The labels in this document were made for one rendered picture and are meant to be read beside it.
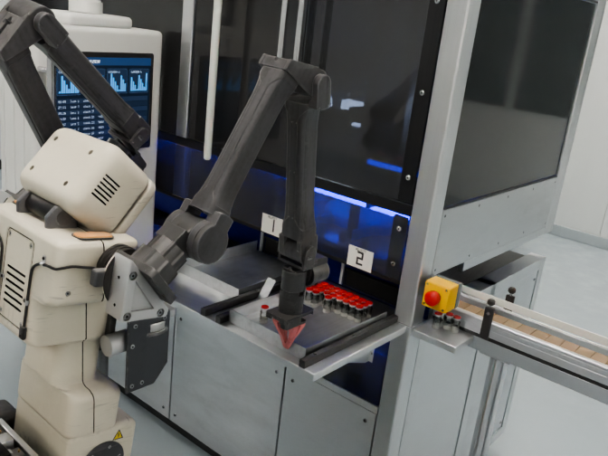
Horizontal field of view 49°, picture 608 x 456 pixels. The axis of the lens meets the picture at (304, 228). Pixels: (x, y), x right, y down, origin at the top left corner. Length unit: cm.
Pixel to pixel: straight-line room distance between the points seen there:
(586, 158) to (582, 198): 36
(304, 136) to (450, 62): 48
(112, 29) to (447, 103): 105
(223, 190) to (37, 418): 63
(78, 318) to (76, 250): 18
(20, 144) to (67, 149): 77
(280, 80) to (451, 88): 55
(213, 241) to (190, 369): 137
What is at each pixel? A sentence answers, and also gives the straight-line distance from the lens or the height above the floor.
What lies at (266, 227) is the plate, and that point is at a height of 101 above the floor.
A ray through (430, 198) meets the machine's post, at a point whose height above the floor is 124.
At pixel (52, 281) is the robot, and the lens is 123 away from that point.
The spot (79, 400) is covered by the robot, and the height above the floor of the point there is 90.
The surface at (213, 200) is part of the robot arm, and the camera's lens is 122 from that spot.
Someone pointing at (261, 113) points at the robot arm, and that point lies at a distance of 126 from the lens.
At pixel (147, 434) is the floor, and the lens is 284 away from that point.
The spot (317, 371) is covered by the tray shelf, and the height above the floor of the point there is 88.
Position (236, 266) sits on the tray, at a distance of 209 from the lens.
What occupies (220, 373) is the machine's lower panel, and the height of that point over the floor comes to 42.
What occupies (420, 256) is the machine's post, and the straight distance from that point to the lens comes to 177.
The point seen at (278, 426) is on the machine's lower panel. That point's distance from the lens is 230.
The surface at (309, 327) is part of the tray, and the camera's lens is 174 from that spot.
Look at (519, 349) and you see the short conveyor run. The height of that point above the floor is 89.
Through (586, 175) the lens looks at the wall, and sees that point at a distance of 640.
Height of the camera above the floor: 165
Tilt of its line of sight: 18 degrees down
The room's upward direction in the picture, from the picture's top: 7 degrees clockwise
